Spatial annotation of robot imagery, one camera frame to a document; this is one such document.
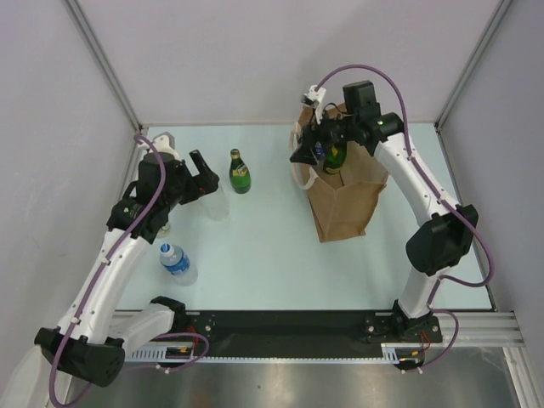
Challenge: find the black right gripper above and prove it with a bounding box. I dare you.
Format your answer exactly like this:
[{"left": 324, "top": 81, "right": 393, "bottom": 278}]
[{"left": 291, "top": 105, "right": 360, "bottom": 166}]

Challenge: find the green glass bottle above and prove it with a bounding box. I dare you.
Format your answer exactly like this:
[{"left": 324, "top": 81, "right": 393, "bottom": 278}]
[
  {"left": 229, "top": 149, "right": 252, "bottom": 194},
  {"left": 323, "top": 144, "right": 347, "bottom": 174}
]

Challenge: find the clear unlabelled plastic bottle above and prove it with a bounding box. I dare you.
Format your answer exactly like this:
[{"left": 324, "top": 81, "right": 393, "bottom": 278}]
[{"left": 201, "top": 181, "right": 230, "bottom": 221}]

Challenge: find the blue label bottle front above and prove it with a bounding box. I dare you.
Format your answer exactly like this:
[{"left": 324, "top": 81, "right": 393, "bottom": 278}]
[{"left": 159, "top": 243, "right": 198, "bottom": 286}]

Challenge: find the blue label bottle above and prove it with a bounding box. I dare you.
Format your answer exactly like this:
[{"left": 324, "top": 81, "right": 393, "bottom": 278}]
[
  {"left": 313, "top": 142, "right": 326, "bottom": 162},
  {"left": 159, "top": 243, "right": 198, "bottom": 286}
]

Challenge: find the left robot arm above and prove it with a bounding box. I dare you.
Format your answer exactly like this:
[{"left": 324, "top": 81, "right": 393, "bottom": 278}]
[{"left": 34, "top": 150, "right": 219, "bottom": 388}]

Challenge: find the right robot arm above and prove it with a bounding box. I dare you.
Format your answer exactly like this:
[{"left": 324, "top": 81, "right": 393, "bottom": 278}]
[{"left": 289, "top": 81, "right": 479, "bottom": 341}]

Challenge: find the brown canvas tote bag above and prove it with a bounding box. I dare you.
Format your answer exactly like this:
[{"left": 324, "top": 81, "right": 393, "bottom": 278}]
[{"left": 290, "top": 102, "right": 389, "bottom": 244}]

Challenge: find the small clear glass bottle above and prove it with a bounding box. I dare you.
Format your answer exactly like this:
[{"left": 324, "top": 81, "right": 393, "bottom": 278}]
[{"left": 157, "top": 222, "right": 171, "bottom": 237}]

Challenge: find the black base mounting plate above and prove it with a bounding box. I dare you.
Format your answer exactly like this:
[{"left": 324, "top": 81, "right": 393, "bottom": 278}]
[{"left": 171, "top": 310, "right": 442, "bottom": 359}]

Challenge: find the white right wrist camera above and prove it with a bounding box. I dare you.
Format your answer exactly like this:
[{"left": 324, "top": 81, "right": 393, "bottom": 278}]
[{"left": 301, "top": 85, "right": 326, "bottom": 124}]

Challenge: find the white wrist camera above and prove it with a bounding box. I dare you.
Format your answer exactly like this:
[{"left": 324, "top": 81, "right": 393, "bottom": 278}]
[
  {"left": 301, "top": 85, "right": 326, "bottom": 124},
  {"left": 135, "top": 132, "right": 181, "bottom": 163}
]

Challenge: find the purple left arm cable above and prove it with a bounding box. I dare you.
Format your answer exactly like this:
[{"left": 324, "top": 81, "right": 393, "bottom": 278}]
[{"left": 48, "top": 135, "right": 171, "bottom": 407}]

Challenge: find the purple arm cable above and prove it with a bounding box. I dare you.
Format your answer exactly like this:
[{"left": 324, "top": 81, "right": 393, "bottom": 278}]
[
  {"left": 316, "top": 64, "right": 496, "bottom": 373},
  {"left": 48, "top": 135, "right": 171, "bottom": 407}
]

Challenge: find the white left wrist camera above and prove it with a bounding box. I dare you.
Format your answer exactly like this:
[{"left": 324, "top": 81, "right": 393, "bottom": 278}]
[{"left": 135, "top": 132, "right": 181, "bottom": 163}]

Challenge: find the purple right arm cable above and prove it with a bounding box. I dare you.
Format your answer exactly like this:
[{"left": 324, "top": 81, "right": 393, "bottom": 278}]
[{"left": 316, "top": 64, "right": 496, "bottom": 373}]

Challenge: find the white slotted cable duct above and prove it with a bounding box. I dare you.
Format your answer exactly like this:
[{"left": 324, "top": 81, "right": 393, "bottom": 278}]
[{"left": 122, "top": 342, "right": 426, "bottom": 365}]

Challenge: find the aluminium frame rail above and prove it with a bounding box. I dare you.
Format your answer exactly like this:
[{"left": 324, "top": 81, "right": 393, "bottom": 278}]
[{"left": 110, "top": 310, "right": 524, "bottom": 348}]

